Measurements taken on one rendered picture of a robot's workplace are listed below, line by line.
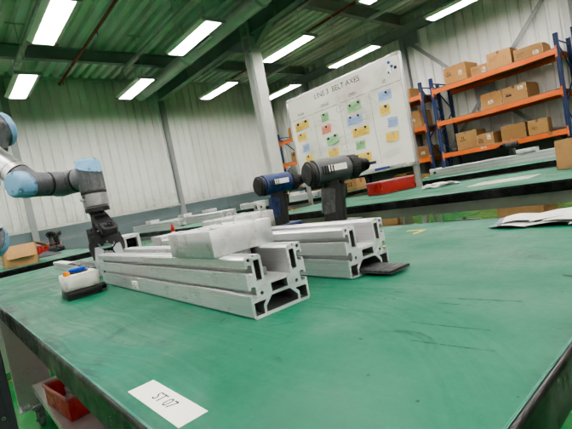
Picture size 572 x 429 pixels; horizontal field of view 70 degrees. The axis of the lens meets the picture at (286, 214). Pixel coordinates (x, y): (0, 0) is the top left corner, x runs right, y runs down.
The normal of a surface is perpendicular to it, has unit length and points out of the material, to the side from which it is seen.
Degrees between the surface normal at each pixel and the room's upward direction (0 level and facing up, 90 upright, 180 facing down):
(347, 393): 0
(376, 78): 90
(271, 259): 90
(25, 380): 90
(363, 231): 90
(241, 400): 0
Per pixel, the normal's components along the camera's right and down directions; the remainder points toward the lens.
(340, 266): -0.77, 0.18
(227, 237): 0.61, -0.07
